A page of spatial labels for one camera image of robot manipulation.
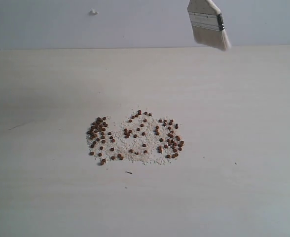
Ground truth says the wooden paint brush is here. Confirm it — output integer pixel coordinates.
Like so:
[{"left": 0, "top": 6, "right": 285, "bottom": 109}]
[{"left": 187, "top": 0, "right": 231, "bottom": 51}]

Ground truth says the white wall hook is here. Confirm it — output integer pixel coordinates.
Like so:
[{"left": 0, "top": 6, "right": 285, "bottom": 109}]
[{"left": 89, "top": 9, "right": 98, "bottom": 15}]

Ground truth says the pile of rice and beans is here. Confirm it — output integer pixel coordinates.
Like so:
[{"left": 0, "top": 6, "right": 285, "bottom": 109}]
[{"left": 86, "top": 110, "right": 184, "bottom": 166}]

